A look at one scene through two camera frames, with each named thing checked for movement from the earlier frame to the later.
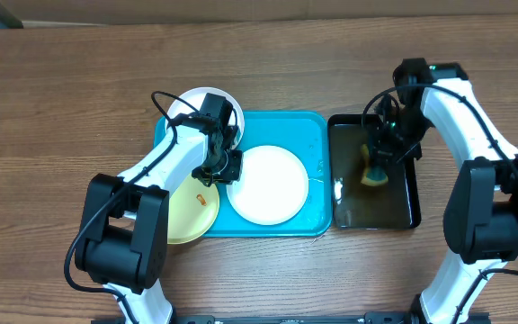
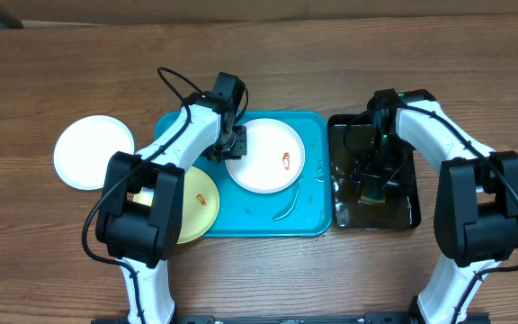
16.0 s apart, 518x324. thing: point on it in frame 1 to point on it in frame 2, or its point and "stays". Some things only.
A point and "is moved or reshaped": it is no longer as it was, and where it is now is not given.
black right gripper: [385, 152] to [374, 181]
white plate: [272, 187] to [84, 147]
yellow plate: [193, 209] stays
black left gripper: [234, 175] to [239, 151]
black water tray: [354, 205] stays
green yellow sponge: [371, 175] is moved or reshaped
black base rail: [377, 318] stays
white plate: [193, 100] is moved or reshaped
